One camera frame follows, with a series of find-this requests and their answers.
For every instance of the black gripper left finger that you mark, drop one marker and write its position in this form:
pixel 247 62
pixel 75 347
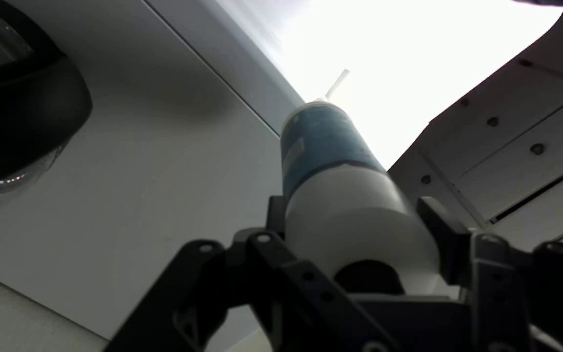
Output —
pixel 276 216

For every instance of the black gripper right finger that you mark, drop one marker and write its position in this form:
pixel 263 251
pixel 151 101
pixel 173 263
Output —
pixel 452 240

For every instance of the white bottle with blue label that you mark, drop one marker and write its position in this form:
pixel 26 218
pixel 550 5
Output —
pixel 345 212

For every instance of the white microwave oven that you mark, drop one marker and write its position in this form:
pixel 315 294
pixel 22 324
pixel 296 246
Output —
pixel 182 144

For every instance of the white kitchen cabinet drawers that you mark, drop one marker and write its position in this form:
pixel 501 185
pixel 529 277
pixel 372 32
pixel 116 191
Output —
pixel 495 158

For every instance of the black glass electric kettle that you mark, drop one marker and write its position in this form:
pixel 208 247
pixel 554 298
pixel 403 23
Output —
pixel 44 99

